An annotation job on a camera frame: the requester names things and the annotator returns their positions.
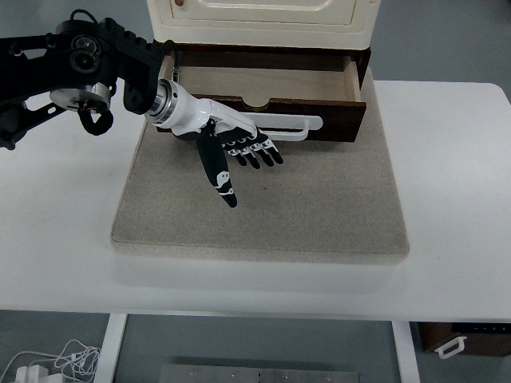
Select white cable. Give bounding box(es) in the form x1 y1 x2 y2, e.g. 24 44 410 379
0 339 103 383

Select white handle on floor box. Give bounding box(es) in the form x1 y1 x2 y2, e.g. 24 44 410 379
434 336 467 360

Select dark wooden drawer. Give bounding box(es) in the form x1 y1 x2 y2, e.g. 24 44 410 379
180 51 367 142

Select grey metal plate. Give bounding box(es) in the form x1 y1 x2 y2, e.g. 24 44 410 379
159 364 360 383

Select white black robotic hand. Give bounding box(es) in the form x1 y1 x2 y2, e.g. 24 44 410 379
145 79 283 207

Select white table leg frame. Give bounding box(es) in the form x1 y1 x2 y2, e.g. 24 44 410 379
93 314 421 382

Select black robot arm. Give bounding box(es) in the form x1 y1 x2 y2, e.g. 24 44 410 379
1 14 283 207

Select white plastic drawer handle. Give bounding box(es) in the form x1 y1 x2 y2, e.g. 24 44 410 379
244 113 323 142

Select beige fabric pad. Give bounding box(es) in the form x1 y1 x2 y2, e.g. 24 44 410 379
111 74 410 263

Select white power adapter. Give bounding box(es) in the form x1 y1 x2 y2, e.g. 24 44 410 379
15 365 49 383

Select brown wooden box on floor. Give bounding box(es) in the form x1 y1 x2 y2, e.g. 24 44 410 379
418 322 510 359

